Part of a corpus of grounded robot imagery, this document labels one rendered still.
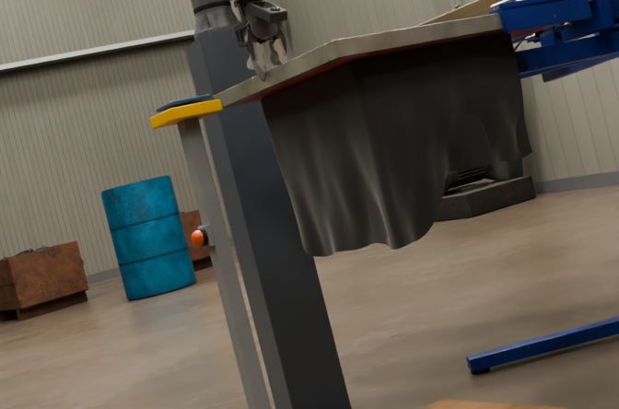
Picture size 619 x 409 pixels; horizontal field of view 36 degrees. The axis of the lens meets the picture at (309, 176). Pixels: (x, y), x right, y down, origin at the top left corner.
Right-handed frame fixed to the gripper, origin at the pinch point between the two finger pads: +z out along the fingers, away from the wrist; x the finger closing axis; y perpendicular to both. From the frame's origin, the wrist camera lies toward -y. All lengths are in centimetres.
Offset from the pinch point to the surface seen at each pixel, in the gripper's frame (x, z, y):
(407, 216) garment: -12.4, 39.3, -20.5
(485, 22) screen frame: -42, 1, -29
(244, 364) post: 21, 64, 10
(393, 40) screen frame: -13.8, 1.2, -29.2
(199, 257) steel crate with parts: -299, 84, 733
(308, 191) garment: -7.6, 29.0, 10.4
